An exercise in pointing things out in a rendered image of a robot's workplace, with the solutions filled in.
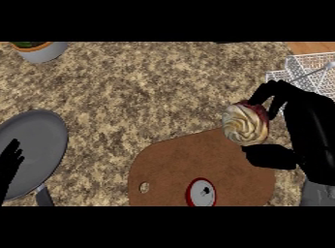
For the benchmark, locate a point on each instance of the brown wooden cutting board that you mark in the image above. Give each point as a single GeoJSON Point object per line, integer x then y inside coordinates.
{"type": "Point", "coordinates": [199, 174]}

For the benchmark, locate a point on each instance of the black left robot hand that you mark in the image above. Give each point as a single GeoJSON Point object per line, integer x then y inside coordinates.
{"type": "Point", "coordinates": [3, 174]}

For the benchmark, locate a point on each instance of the grey frying pan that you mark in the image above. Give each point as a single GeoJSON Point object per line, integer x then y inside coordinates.
{"type": "Point", "coordinates": [30, 151]}

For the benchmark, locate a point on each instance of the red rimmed can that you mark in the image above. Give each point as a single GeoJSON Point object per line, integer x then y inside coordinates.
{"type": "Point", "coordinates": [201, 193]}

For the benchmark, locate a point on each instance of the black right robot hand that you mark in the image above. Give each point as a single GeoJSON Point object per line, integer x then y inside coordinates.
{"type": "Point", "coordinates": [317, 135]}

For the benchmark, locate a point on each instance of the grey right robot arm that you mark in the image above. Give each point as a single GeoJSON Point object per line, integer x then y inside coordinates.
{"type": "Point", "coordinates": [320, 195]}

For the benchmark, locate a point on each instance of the grey plant pot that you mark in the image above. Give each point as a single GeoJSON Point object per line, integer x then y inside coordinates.
{"type": "Point", "coordinates": [39, 50]}

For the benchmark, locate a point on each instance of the cream swirl cupcake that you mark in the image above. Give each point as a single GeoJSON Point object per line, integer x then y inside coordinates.
{"type": "Point", "coordinates": [245, 124]}

